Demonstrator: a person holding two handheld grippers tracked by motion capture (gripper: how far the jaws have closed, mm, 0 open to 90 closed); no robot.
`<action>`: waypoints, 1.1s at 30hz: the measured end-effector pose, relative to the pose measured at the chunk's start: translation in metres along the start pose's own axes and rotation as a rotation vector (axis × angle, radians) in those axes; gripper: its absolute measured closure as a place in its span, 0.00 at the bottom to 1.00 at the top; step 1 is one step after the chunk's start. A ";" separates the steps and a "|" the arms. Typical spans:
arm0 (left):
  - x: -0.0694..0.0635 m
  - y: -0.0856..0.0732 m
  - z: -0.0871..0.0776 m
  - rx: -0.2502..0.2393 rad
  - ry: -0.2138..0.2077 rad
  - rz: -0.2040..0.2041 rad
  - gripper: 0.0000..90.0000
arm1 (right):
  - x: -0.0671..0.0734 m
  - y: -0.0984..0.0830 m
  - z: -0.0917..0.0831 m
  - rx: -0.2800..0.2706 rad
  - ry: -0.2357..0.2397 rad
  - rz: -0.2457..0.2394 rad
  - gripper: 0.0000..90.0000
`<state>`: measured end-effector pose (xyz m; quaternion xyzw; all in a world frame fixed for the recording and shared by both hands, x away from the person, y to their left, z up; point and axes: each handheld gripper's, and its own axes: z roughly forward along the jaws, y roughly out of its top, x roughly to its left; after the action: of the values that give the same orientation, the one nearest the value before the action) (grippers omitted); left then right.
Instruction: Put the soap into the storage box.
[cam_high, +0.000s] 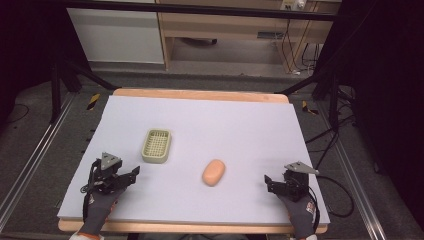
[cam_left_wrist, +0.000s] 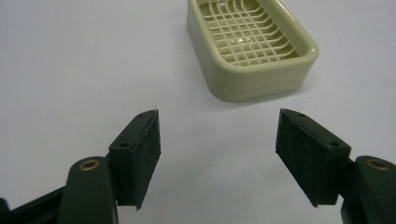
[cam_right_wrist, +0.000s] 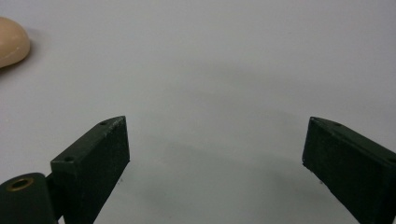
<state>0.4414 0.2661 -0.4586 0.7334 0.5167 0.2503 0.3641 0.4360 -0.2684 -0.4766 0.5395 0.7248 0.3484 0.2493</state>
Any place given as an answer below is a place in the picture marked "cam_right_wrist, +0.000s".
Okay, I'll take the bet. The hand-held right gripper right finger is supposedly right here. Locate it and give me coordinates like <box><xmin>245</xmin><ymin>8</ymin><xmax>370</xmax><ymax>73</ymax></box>
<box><xmin>302</xmin><ymin>116</ymin><xmax>396</xmax><ymax>224</ymax></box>

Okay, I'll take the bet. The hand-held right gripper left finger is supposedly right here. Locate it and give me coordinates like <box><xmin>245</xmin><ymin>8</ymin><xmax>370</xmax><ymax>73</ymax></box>
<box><xmin>49</xmin><ymin>115</ymin><xmax>131</xmax><ymax>224</ymax></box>

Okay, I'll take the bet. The beige rounded object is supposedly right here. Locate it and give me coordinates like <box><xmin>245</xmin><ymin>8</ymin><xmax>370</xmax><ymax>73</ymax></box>
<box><xmin>0</xmin><ymin>16</ymin><xmax>32</xmax><ymax>69</ymax></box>

